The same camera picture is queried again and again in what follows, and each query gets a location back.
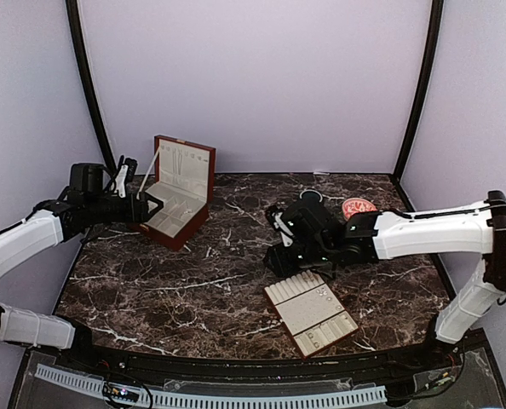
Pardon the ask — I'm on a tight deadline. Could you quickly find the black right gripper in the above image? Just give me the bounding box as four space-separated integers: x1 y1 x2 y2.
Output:
262 240 334 278

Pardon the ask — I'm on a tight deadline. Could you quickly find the red jewelry tray insert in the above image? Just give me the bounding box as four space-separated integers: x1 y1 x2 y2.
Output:
263 270 359 359

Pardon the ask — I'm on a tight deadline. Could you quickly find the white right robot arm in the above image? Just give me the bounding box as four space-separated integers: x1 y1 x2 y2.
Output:
263 190 506 370

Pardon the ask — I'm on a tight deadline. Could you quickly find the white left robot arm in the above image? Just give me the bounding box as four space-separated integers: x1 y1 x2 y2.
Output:
0 193 164 372

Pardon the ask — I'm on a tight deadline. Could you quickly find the red open jewelry box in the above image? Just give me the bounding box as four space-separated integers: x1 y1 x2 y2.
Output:
129 135 216 251

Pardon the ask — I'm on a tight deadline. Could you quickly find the dark green mug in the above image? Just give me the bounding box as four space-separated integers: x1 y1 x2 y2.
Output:
299 189 324 203

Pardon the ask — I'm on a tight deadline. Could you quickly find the red white patterned bowl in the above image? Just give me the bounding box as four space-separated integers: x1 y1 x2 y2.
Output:
342 198 377 221

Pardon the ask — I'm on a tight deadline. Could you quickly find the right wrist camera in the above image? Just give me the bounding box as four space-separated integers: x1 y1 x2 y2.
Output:
265 197 337 247

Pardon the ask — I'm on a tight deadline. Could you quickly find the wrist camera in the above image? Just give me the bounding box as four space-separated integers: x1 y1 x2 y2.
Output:
265 197 337 247
67 156 138 201

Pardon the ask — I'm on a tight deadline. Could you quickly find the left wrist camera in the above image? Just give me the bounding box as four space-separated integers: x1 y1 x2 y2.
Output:
67 156 138 201

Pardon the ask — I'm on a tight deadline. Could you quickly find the white slotted cable duct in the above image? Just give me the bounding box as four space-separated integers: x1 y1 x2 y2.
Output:
34 364 388 408

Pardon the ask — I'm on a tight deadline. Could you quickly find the black front table rail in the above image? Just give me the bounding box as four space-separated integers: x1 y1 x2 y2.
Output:
26 327 488 387

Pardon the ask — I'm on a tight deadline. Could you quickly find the left black frame post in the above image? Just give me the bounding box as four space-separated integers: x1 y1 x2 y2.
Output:
65 0 117 171

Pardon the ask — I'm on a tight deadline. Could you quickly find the black frame post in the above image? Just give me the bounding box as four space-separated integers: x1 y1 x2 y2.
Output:
65 0 117 171
392 0 445 183

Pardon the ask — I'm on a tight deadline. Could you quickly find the right black frame post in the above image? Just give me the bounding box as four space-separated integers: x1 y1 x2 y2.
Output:
392 0 445 183

